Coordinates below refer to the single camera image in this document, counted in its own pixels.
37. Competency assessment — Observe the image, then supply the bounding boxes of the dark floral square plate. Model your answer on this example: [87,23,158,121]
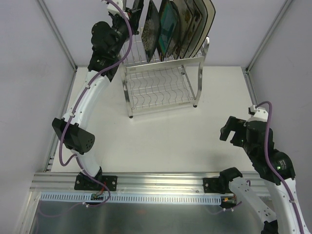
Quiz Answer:
[141,0,161,63]

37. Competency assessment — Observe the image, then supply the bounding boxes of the black square plate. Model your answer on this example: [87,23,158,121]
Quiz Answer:
[156,0,179,61]

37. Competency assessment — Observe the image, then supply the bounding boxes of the round silver-rimmed plate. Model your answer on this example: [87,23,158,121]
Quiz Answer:
[167,1,181,59]

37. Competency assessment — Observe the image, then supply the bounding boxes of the colourful flower plate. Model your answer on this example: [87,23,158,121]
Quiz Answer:
[174,0,201,59]
[181,0,204,59]

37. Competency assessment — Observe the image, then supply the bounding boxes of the white square plate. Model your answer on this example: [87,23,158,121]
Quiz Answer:
[185,0,215,58]
[193,0,216,56]

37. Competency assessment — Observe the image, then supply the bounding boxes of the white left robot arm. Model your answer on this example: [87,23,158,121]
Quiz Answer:
[52,6,143,190]

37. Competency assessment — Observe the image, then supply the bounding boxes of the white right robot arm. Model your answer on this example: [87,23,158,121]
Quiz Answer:
[213,113,310,234]

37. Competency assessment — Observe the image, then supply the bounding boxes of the stainless steel dish rack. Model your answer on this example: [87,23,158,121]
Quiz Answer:
[119,34,210,118]

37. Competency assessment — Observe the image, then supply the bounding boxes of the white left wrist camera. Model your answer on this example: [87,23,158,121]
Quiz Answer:
[101,0,130,19]

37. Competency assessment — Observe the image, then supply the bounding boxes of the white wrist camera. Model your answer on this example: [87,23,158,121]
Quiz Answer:
[101,0,130,19]
[244,105,269,126]

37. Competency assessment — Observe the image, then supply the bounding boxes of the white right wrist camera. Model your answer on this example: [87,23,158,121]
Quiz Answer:
[244,105,269,126]

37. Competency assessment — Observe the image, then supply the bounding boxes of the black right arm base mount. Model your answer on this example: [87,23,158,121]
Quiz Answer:
[202,167,243,195]

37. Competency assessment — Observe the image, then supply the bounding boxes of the white slotted cable duct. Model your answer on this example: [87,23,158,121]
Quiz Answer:
[40,192,221,205]

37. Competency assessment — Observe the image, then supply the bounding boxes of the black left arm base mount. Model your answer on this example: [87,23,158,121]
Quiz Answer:
[74,173,118,192]

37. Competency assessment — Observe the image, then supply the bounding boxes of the aluminium rail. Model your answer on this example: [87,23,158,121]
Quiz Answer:
[30,172,219,195]

